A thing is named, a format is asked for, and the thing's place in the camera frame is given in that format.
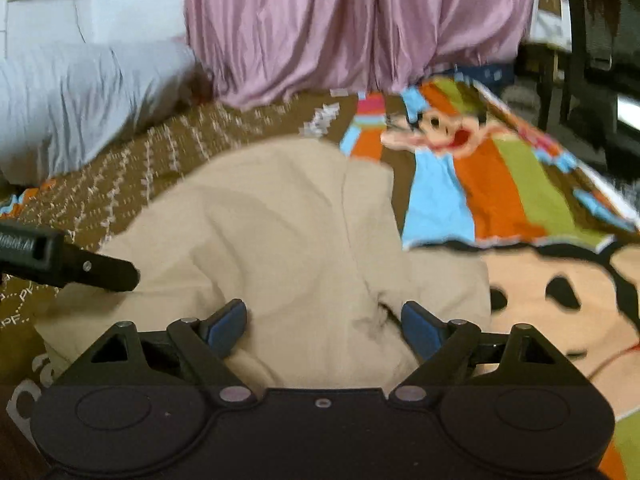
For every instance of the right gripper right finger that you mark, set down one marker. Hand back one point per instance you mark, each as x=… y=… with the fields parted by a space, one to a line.
x=444 y=350

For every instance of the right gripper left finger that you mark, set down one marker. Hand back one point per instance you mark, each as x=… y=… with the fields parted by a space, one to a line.
x=204 y=344

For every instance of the beige garment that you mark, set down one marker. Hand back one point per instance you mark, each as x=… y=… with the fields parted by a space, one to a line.
x=308 y=239

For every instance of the grey pillow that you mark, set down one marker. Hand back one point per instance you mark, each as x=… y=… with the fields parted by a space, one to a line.
x=62 y=104

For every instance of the colourful cartoon bedspread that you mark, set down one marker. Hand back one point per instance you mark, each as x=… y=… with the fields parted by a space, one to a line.
x=553 y=387

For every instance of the dark blue patterned cloth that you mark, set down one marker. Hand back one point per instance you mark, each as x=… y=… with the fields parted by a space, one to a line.
x=495 y=77

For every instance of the black office chair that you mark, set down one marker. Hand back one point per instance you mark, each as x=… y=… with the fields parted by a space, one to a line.
x=598 y=56

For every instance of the pink curtain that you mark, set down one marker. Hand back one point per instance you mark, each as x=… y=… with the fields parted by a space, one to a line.
x=260 y=51

